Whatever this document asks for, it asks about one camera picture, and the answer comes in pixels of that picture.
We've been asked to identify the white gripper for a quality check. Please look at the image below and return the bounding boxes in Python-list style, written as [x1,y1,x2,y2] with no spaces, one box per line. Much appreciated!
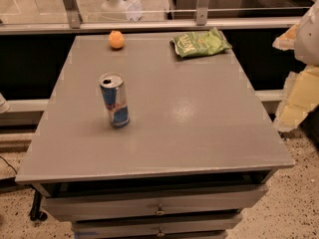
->
[272,2,319,132]

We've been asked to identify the green jalapeno chip bag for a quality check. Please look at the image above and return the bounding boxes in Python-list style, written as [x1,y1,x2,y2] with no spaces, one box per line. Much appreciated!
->
[170,28,231,58]

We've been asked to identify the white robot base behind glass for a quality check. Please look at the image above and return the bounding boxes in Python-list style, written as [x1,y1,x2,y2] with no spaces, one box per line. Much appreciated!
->
[101,0,143,22]

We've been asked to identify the grey drawer cabinet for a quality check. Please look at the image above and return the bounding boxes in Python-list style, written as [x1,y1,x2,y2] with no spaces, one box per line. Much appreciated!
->
[17,33,293,239]

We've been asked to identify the upper grey drawer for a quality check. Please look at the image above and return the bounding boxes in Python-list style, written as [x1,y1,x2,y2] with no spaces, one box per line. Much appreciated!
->
[43,184,268,221]

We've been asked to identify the grey drawer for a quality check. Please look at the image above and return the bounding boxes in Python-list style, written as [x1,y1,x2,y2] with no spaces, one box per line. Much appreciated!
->
[72,213,242,239]
[43,184,268,221]

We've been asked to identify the orange fruit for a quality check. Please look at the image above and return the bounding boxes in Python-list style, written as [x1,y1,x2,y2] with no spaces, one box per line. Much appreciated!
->
[109,31,125,49]

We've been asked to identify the blue silver energy drink can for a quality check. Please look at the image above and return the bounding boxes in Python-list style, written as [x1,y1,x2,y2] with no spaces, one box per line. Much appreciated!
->
[99,72,130,128]

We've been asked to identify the lower grey drawer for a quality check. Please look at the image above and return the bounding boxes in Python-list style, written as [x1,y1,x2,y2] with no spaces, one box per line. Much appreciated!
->
[72,213,242,239]

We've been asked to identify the black caster wheel leg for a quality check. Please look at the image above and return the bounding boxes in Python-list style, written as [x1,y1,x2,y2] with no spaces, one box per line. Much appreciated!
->
[29,191,48,221]

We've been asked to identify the metal railing frame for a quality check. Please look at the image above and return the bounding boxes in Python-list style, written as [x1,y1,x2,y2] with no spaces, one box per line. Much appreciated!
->
[0,0,317,35]

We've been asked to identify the black cable on floor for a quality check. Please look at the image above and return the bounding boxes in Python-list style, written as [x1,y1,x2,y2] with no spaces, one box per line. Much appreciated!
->
[0,155,18,175]

